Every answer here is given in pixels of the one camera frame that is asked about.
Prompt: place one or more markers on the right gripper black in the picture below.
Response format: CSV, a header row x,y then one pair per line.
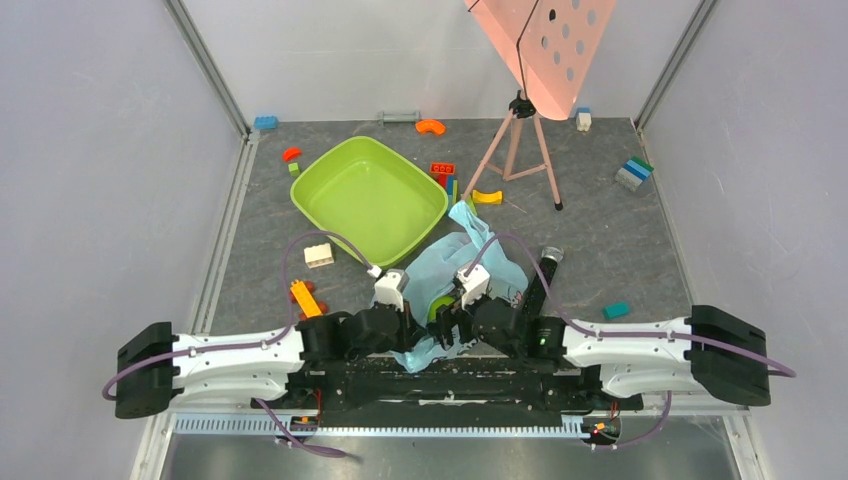
x,y
449,324

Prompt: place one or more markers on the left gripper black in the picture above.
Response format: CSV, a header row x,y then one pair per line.
x,y
410,332

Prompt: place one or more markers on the light blue printed plastic bag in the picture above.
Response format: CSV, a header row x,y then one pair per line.
x,y
431,277

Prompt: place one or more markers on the lime green plastic tray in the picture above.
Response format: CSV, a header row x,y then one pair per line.
x,y
372,196

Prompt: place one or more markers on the green fake apple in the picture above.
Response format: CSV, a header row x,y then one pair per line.
x,y
437,304

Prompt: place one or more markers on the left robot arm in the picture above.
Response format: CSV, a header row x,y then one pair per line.
x,y
158,368

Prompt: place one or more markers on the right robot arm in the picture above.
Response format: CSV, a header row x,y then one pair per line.
x,y
708,350

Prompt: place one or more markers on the black toy microphone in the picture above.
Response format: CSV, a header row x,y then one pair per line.
x,y
535,295

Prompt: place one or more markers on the yellow red toy car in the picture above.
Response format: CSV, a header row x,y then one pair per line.
x,y
301,293

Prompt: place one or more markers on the white toy brick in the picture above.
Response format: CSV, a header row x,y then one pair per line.
x,y
318,255

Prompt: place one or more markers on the yellow arch toy block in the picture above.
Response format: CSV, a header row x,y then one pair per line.
x,y
487,198

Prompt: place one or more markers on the green flat toy block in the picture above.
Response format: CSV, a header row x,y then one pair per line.
x,y
471,206

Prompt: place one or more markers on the teal toy cube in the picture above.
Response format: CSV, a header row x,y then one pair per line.
x,y
616,310

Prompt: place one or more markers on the red blue toy brick stack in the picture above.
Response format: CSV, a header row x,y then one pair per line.
x,y
450,185

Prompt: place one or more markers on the orange toy brick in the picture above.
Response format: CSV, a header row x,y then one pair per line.
x,y
442,168

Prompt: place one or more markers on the red semicircle toy block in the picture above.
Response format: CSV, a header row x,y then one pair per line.
x,y
291,154

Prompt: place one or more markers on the orange arch toy block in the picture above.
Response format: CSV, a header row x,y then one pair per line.
x,y
430,127

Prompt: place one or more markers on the grey blue green brick stack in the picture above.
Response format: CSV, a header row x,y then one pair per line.
x,y
633,173

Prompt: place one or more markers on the white blue small brick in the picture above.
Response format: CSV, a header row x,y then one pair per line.
x,y
583,119

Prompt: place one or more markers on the pink perforated board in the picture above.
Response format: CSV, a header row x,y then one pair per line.
x,y
548,46

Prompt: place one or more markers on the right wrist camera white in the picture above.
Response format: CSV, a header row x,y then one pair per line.
x,y
473,283

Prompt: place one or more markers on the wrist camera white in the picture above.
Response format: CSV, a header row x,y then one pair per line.
x,y
473,283
389,286

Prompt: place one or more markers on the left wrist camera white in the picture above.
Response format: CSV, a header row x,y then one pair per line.
x,y
389,286

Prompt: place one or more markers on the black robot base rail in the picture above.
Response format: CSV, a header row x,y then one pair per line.
x,y
461,392

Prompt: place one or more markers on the grey metal handle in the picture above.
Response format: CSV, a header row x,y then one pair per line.
x,y
384,117

